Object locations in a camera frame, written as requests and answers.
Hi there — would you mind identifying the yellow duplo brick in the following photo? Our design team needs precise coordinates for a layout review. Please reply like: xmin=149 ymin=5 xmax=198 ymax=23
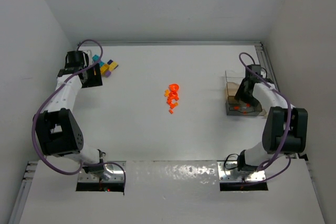
xmin=100 ymin=62 xmax=119 ymax=74

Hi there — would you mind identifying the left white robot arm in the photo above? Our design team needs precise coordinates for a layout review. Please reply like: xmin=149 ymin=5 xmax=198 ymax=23
xmin=32 ymin=50 xmax=103 ymax=175

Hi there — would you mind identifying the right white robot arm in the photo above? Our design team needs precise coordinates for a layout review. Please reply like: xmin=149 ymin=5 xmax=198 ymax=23
xmin=235 ymin=64 xmax=308 ymax=172

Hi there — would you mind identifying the pile of small orange legos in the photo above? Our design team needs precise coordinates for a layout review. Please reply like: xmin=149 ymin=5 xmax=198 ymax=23
xmin=164 ymin=90 xmax=179 ymax=114

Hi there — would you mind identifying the clear plastic container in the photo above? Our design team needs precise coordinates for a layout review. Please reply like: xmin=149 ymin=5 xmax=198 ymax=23
xmin=225 ymin=70 xmax=282 ymax=116

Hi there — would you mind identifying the teal duplo brick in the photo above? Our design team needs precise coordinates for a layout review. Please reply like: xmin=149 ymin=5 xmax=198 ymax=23
xmin=92 ymin=55 xmax=101 ymax=62

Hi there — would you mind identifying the large orange round lego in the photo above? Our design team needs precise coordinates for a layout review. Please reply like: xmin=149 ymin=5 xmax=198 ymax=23
xmin=169 ymin=83 xmax=180 ymax=92

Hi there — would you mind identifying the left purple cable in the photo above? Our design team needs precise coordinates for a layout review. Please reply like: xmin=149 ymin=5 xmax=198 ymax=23
xmin=31 ymin=39 xmax=127 ymax=189

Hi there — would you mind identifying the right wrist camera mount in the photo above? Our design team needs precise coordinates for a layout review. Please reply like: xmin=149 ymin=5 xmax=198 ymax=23
xmin=249 ymin=64 xmax=267 ymax=78

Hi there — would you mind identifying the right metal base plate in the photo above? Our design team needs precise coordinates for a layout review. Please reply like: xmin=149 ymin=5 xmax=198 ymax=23
xmin=217 ymin=161 xmax=266 ymax=183

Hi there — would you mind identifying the metal base plate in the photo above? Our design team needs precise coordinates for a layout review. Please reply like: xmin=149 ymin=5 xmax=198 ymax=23
xmin=78 ymin=161 xmax=126 ymax=183
xmin=217 ymin=161 xmax=266 ymax=183

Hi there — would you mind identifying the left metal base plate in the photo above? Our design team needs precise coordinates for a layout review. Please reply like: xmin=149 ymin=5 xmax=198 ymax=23
xmin=78 ymin=161 xmax=126 ymax=183

